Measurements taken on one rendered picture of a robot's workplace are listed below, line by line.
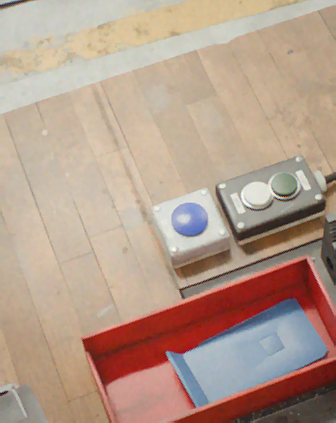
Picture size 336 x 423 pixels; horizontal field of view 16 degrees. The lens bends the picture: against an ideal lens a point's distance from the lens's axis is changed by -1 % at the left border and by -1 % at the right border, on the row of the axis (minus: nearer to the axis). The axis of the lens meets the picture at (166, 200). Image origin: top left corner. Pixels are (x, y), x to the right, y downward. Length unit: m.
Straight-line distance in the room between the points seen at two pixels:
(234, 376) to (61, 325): 0.19
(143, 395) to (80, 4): 1.60
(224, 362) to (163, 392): 0.07
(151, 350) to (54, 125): 0.32
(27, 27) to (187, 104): 1.31
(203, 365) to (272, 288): 0.11
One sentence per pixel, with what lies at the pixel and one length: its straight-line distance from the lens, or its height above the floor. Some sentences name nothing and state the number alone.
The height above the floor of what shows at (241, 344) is 0.91.
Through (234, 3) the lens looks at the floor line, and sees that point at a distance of 2.69.
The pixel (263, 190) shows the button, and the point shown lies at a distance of 1.31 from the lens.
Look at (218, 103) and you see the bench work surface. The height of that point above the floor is 0.90.
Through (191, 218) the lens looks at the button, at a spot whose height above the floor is 0.94.
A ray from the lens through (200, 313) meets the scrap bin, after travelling 1.25.
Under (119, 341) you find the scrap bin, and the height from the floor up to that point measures 0.93.
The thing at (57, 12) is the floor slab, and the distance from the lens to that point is 2.71.
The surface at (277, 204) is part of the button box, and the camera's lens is 1.31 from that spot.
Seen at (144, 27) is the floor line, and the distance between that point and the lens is 2.66.
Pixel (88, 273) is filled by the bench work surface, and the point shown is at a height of 0.90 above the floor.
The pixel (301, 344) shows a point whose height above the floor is 0.91.
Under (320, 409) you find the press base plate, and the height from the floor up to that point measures 0.90.
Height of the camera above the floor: 2.05
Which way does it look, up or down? 59 degrees down
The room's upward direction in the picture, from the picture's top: 6 degrees counter-clockwise
